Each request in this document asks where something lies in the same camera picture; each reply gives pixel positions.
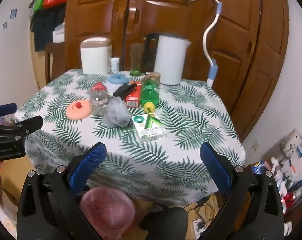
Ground person's right leg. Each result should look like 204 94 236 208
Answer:
140 207 189 240

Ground blue silicone cup lid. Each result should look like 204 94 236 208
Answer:
108 73 130 84

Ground wooden chair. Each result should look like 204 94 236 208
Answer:
44 42 66 87

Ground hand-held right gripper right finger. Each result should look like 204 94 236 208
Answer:
200 141 285 240

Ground black knitted cloth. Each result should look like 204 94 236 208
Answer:
113 83 137 98

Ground wooden wardrobe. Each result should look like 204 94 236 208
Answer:
65 0 290 142

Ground grey crumpled cloth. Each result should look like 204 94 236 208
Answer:
102 97 130 128

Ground pile of assorted packets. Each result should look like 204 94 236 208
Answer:
251 132 302 235

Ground red flat carton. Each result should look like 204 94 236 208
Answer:
125 81 144 109

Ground crumpled brown paper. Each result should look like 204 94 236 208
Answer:
144 72 162 83

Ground pink-lined waste bin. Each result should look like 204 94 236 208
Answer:
80 186 137 240

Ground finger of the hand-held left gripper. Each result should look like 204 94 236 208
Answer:
0 102 18 117
0 116 44 141

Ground green plastic bottle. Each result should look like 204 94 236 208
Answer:
140 78 162 113

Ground white gooseneck phone holder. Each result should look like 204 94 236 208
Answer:
170 0 225 86

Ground leaf-printed white tablecloth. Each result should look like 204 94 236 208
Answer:
14 69 246 207

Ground white canister with brown lid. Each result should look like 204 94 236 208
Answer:
80 37 113 75

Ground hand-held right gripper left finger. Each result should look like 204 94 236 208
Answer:
16 142 108 240

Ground dark hanging clothes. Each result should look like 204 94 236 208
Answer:
30 7 66 52

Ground green drinking glass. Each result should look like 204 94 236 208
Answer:
129 43 144 76

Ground pink silicone cup lid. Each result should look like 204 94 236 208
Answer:
66 100 93 121

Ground tangled floor cables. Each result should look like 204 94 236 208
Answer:
192 194 228 233

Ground white electric kettle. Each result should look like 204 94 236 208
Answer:
143 33 191 85

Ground clear plastic bottle red cap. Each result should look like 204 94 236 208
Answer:
89 82 110 117

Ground green and white carton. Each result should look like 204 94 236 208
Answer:
131 113 168 144

